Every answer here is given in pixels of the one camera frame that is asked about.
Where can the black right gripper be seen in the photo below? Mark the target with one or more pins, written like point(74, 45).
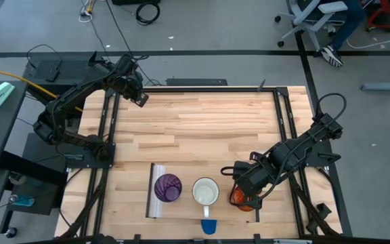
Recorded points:
point(252, 178)

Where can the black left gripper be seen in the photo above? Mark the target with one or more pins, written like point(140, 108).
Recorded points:
point(130, 86)

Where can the orange plastic cup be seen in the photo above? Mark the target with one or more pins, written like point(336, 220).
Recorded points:
point(239, 200)

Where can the white ceramic mug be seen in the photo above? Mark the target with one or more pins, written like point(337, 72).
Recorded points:
point(205, 192)

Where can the purple faceted plastic cup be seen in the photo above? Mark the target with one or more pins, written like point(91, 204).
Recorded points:
point(168, 188)

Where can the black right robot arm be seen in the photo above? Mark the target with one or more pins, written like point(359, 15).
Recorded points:
point(303, 142)

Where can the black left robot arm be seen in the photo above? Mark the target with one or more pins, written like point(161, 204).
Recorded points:
point(66, 98)

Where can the black power strip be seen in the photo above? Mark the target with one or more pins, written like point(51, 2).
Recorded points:
point(196, 82)

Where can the black computer tower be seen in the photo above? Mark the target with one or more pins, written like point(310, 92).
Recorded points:
point(63, 66)

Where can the small black box device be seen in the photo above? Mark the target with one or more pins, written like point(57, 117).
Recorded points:
point(52, 75)

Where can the black low cart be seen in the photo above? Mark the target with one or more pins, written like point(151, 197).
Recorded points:
point(36, 159)

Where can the mint green stapler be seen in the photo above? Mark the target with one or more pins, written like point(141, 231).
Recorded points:
point(0, 94)

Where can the grey metal desk foot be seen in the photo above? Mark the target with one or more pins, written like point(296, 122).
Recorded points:
point(384, 87)

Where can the grey office chair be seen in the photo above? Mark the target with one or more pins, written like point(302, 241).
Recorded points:
point(332, 6)

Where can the person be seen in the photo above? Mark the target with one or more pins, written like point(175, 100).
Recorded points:
point(350, 17)

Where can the black aluminium table frame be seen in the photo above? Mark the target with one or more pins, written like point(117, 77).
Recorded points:
point(215, 89)

